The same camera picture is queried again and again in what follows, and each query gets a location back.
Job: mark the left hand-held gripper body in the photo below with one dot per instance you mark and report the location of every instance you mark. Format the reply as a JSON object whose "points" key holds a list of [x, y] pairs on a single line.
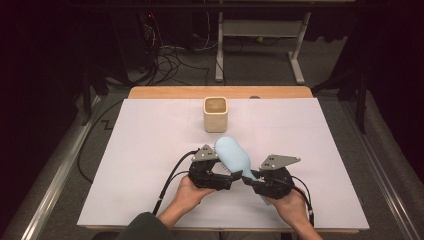
{"points": [[203, 173]]}

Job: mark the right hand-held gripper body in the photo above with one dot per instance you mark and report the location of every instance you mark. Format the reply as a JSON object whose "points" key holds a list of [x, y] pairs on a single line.
{"points": [[275, 181]]}

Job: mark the light blue hairbrush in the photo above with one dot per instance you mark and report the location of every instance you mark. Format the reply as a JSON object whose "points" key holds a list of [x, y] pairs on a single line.
{"points": [[233, 155]]}

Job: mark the beige square cup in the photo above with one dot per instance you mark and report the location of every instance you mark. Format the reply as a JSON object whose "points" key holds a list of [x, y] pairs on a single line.
{"points": [[215, 115]]}

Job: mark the person's left hand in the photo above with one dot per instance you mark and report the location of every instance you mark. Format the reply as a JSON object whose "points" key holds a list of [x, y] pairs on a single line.
{"points": [[188, 198]]}

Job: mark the person's right hand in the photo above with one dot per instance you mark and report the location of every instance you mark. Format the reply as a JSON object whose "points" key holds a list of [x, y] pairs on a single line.
{"points": [[291, 206]]}

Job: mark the white table cover board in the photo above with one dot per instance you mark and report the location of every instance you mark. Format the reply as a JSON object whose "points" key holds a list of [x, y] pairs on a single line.
{"points": [[140, 150]]}

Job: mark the dark green sleeve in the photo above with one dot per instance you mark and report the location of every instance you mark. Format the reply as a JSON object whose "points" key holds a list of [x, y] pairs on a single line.
{"points": [[143, 228]]}

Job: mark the wooden table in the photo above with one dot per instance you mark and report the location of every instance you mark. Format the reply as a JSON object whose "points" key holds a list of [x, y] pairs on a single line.
{"points": [[220, 92]]}

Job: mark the black metal stand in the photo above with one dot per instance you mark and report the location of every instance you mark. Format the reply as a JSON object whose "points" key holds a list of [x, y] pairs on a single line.
{"points": [[360, 100], [88, 93]]}

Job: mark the small yellow ball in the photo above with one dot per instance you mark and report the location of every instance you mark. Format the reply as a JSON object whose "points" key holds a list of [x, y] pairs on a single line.
{"points": [[260, 39]]}

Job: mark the silver metal floor rail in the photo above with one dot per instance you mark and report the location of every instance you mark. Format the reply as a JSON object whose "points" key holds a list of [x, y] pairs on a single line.
{"points": [[56, 176], [383, 173]]}

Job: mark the white metal desk frame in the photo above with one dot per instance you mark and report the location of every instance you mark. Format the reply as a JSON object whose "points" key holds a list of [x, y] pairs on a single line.
{"points": [[263, 28]]}

